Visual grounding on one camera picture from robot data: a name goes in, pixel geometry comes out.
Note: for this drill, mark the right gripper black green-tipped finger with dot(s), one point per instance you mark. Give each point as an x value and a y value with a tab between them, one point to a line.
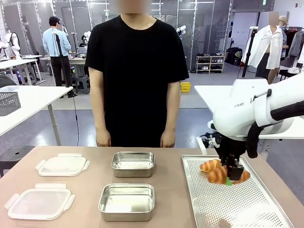
224	161
236	172

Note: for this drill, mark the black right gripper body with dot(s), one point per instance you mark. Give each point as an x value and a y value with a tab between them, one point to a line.
231	147

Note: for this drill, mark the golden brown croissant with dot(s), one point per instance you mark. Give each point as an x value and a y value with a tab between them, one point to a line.
209	165
245	176
217	176

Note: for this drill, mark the small steel container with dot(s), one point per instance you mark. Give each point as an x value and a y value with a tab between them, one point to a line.
133	164

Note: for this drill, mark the small clear plastic lid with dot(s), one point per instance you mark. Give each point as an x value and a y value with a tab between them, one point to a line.
62	165

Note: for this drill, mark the large clear plastic lid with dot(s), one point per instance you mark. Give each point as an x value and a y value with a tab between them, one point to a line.
39	202

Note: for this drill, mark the person's right forearm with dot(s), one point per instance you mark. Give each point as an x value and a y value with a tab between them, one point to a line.
101	114

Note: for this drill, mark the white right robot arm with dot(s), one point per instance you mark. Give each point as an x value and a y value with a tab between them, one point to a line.
237	111

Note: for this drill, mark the person's left forearm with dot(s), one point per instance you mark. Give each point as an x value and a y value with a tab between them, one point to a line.
171	114

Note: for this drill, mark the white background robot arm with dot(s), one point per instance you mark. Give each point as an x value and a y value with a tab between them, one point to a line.
13	42

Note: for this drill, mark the large steel container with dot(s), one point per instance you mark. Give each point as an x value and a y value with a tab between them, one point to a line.
127	203

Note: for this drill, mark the person's left hand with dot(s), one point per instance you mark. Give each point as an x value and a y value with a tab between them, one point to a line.
168	139

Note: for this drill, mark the person's right hand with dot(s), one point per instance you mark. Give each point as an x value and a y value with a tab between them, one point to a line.
103	139

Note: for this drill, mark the perforated metal baking tray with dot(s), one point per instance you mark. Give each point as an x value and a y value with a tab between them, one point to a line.
225	206

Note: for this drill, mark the large white empty table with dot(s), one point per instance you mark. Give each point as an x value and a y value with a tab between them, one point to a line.
204	97

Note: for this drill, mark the yellow plastic basket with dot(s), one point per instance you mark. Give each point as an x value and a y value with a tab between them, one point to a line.
185	87

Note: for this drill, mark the white shoe rack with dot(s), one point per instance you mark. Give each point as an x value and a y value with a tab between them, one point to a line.
210	63

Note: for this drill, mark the black bag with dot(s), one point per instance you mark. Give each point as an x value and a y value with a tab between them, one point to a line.
234	55

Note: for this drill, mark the black tripod with white top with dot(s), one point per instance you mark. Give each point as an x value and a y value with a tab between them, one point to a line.
249	52

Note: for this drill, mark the mannequin in white shirt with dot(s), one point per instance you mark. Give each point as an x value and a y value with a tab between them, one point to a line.
268	50

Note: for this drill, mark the clothes rack with garments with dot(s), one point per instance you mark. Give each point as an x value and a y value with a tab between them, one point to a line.
295	44

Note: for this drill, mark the person in black t-shirt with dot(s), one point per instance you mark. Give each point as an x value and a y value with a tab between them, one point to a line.
135	71

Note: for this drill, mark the mannequin head with cap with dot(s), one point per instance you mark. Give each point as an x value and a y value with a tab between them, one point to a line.
283	21

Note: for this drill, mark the grey step stool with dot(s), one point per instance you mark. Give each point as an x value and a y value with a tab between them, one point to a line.
83	84

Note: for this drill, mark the seated person with black hair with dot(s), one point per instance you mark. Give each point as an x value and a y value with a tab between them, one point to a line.
83	40

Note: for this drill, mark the white table with grey basket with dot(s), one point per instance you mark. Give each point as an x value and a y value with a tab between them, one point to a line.
35	102

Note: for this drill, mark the man in light blue shirt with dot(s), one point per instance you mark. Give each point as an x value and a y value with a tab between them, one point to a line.
57	45

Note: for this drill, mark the black round stool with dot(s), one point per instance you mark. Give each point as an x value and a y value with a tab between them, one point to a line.
14	154

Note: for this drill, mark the grey plastic mesh basket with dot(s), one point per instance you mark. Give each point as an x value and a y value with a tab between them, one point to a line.
8	103

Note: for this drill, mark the white long desk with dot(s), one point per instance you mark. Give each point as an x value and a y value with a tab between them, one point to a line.
16	64

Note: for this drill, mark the bystander in dark top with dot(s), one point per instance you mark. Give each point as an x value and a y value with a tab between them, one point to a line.
7	81

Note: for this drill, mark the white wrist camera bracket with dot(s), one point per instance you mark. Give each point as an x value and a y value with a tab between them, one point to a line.
202	145

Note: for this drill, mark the white robot near glass wall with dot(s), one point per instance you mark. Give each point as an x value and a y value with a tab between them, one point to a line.
181	30

